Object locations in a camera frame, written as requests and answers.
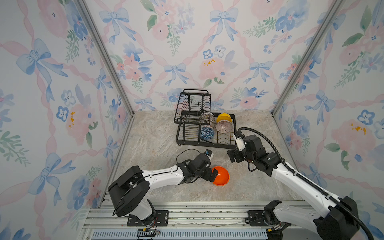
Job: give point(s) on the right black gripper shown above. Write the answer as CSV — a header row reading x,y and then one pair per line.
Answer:
x,y
236,152

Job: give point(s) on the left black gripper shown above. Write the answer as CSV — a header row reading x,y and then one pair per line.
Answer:
x,y
208,177

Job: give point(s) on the blue patterned bowl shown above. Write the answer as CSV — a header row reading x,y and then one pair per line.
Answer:
x,y
207,133

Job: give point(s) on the pink patterned bowl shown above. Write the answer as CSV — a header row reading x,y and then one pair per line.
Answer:
x,y
224,127

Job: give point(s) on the yellow bowl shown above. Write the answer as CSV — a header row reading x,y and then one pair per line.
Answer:
x,y
224,117

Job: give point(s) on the white red patterned bowl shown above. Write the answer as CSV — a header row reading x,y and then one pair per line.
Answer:
x,y
206,116

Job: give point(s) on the orange dotted patterned bowl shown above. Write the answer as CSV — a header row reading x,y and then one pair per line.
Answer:
x,y
210,124

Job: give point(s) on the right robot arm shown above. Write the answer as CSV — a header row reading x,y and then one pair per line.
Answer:
x,y
332,217

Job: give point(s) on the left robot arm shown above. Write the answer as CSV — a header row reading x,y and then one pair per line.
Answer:
x,y
128,192

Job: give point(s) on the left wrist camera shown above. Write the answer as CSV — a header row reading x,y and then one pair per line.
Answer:
x,y
209,154

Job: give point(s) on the black wire dish rack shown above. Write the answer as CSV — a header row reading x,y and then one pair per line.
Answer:
x,y
191,104

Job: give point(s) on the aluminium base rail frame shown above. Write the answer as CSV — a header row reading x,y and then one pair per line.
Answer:
x,y
181,220

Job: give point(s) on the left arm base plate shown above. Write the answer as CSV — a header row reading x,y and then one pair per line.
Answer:
x,y
159,219

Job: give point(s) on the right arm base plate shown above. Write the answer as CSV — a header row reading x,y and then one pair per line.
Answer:
x,y
259,218

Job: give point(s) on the left aluminium corner post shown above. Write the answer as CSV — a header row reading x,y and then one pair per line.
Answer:
x,y
95,34

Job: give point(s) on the aluminium corner post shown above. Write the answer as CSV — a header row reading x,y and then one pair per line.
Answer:
x,y
95,34
321,32

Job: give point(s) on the right aluminium corner post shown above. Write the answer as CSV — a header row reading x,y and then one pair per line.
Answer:
x,y
321,32

